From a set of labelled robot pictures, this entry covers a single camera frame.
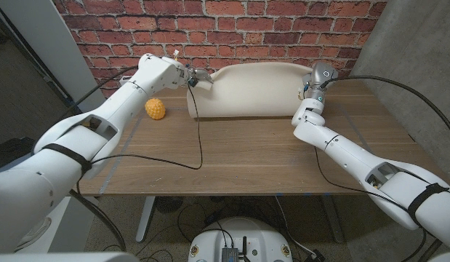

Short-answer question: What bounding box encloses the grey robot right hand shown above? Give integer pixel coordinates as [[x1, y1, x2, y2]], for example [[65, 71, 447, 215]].
[[302, 60, 339, 93]]

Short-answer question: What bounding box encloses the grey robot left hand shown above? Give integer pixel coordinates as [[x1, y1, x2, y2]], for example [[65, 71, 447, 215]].
[[185, 67, 214, 88]]

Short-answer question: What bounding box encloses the cream memory foam sheet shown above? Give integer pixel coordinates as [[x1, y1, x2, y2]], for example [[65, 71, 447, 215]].
[[186, 61, 316, 119]]

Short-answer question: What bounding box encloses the yellow toy pineapple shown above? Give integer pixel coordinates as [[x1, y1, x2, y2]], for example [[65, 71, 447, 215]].
[[144, 98, 166, 121]]

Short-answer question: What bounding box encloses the red brick printed backdrop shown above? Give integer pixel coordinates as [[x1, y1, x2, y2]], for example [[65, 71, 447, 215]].
[[52, 0, 389, 101]]

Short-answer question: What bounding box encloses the black round floor object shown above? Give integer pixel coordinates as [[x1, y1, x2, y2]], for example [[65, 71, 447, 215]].
[[154, 196, 184, 215]]

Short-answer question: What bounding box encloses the grey table leg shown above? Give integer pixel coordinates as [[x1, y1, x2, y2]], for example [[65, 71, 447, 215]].
[[321, 196, 345, 244]]

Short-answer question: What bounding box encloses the white table leg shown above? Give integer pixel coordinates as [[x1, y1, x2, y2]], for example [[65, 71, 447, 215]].
[[135, 196, 156, 244]]

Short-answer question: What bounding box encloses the white robot torso base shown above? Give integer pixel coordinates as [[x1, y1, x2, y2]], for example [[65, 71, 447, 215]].
[[188, 217, 294, 262]]

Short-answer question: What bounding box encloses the black antenna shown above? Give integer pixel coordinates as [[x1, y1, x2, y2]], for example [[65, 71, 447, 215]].
[[241, 236, 252, 262]]

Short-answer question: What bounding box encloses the small grey electronics box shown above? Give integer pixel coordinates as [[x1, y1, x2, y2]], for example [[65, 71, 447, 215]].
[[220, 246, 241, 262]]

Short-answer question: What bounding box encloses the black bag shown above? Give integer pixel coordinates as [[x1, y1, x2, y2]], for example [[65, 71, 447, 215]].
[[0, 137, 36, 170]]

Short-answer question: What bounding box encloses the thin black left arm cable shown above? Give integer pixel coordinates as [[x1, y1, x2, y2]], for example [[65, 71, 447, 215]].
[[77, 82, 204, 183]]

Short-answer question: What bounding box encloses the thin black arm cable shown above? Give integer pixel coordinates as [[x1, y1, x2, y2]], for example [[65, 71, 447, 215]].
[[313, 145, 427, 262], [77, 82, 204, 183]]

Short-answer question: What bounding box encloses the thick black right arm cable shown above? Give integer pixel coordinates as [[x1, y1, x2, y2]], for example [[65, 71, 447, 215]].
[[318, 74, 450, 262]]

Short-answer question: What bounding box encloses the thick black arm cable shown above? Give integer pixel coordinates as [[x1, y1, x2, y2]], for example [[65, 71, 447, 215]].
[[318, 74, 450, 262], [59, 65, 139, 253]]

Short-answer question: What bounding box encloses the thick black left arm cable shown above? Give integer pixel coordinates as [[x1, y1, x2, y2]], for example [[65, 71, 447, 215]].
[[59, 65, 139, 253]]

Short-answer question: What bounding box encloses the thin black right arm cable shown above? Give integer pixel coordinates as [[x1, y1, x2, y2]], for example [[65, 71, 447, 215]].
[[313, 145, 427, 262]]

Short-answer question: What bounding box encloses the white wall panel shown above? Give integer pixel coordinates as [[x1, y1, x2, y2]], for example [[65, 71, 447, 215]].
[[0, 0, 108, 116]]

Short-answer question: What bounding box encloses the white floor cable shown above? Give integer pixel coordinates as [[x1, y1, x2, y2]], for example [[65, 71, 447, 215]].
[[274, 195, 317, 258]]

